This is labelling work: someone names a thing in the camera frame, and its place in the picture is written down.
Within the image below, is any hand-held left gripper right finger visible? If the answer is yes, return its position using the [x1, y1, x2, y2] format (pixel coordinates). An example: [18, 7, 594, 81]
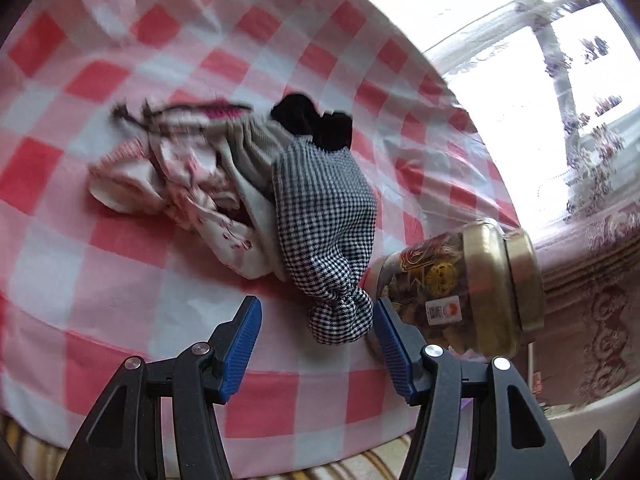
[372, 299, 576, 480]

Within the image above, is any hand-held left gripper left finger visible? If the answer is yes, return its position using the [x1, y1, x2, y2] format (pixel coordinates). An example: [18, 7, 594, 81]
[55, 296, 263, 480]

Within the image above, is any black white houndstooth cloth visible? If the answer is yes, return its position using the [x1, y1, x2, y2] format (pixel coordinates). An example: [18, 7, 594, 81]
[272, 139, 378, 345]

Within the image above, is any glass jar with gold lid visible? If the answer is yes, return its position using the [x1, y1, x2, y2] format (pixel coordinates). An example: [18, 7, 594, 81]
[367, 219, 545, 361]

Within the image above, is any red white checked tablecloth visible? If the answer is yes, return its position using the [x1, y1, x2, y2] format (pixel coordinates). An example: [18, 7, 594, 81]
[0, 0, 521, 466]

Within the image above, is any pink brocade cover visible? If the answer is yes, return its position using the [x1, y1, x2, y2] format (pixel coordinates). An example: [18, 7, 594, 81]
[530, 200, 640, 411]

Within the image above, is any grey ribbed cloth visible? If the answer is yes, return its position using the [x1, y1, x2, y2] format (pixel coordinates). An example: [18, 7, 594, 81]
[220, 115, 301, 281]

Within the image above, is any black scrunchie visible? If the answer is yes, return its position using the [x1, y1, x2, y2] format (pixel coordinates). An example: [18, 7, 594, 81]
[271, 92, 353, 153]

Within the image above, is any lace curtain with purple flowers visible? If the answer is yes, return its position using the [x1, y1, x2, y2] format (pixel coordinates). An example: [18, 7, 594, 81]
[425, 0, 640, 221]

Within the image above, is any floral drawstring bag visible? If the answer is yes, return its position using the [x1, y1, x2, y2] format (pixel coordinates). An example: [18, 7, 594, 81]
[89, 100, 261, 266]

